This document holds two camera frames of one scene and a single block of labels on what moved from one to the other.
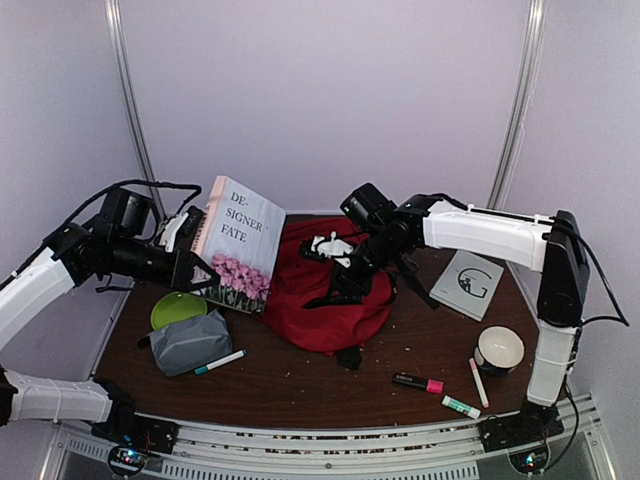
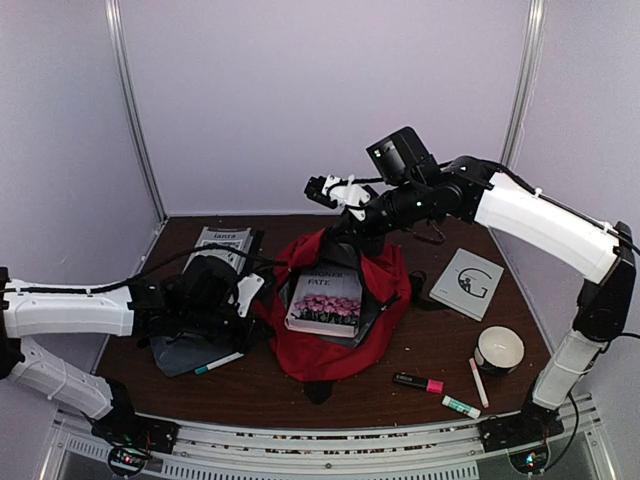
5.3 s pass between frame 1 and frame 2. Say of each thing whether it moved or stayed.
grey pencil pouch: stayed
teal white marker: stayed
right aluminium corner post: stayed
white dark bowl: stayed
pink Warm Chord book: moved
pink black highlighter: stayed
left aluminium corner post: stayed
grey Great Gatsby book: stayed
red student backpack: moved
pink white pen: stayed
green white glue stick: stayed
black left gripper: moved
